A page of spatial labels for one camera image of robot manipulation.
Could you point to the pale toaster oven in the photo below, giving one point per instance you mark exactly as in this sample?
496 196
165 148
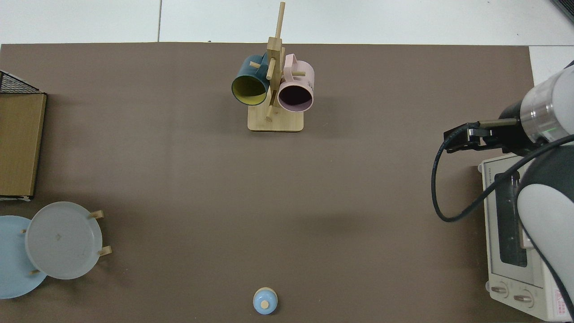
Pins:
502 269

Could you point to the black equipment corner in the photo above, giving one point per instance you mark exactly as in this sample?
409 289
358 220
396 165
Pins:
566 8

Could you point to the pink cup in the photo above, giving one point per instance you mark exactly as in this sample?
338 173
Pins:
301 76

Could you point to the wooden cup stand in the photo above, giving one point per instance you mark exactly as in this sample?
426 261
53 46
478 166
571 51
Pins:
276 122

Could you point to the brown table cloth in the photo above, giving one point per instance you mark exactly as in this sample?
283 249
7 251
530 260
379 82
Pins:
269 202

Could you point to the dark blue cup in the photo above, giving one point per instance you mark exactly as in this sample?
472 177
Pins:
249 69

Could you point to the small blue round thing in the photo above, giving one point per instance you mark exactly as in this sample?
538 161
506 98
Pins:
264 301

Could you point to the wooden plate rack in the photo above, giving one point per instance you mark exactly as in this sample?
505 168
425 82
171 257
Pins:
105 251

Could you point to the grey plate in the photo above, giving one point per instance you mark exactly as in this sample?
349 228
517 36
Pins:
63 240

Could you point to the light blue plate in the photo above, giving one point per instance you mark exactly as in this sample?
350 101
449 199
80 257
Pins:
13 260

